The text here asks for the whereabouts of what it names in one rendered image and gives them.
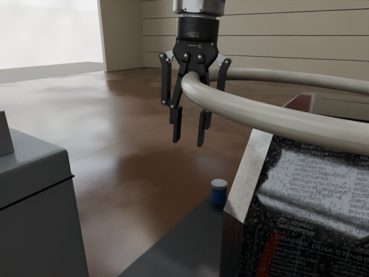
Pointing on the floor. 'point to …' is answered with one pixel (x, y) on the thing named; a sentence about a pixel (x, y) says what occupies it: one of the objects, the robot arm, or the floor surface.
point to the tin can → (218, 191)
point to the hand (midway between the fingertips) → (189, 127)
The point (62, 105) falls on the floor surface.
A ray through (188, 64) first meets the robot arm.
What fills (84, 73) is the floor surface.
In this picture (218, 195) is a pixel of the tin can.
